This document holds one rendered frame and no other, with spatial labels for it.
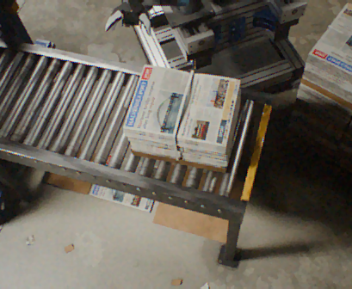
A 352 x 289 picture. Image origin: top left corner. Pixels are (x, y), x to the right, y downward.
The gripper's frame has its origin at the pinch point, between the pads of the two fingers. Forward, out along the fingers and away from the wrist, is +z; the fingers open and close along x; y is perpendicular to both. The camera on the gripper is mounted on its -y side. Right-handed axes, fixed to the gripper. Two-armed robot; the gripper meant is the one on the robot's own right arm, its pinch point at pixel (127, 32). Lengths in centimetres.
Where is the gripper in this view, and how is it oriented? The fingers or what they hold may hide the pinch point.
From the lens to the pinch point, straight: 152.1
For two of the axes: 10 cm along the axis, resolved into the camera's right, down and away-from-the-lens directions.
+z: -0.8, 8.9, -4.6
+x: -9.9, -1.1, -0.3
